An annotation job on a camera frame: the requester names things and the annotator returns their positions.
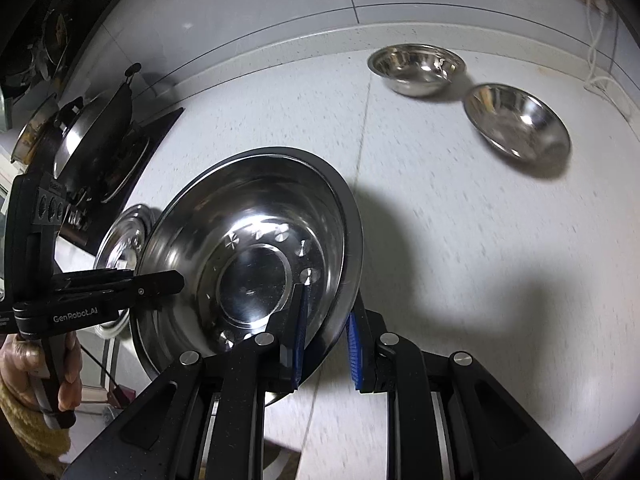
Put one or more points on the black wok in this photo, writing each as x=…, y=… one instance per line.
x=120, y=110

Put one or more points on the large labelled steel plate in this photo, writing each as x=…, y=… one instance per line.
x=102, y=255

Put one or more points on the black gas stove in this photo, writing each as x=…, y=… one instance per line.
x=150, y=145

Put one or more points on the person's left hand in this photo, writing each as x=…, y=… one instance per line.
x=15, y=365

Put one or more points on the person's left forearm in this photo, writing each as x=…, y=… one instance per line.
x=25, y=430

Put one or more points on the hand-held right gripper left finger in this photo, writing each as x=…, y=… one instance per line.
x=300, y=335

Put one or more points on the medium steel bowl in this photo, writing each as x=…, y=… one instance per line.
x=515, y=120

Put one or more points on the steel wok lid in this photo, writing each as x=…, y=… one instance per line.
x=80, y=135

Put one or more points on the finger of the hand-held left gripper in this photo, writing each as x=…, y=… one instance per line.
x=100, y=275
x=155, y=285

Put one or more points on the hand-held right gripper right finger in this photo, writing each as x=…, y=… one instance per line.
x=354, y=350

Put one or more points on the small steel bowl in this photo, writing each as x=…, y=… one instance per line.
x=415, y=70

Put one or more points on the steel pan with food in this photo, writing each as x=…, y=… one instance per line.
x=27, y=135

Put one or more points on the large steel bowl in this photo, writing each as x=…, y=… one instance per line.
x=250, y=220

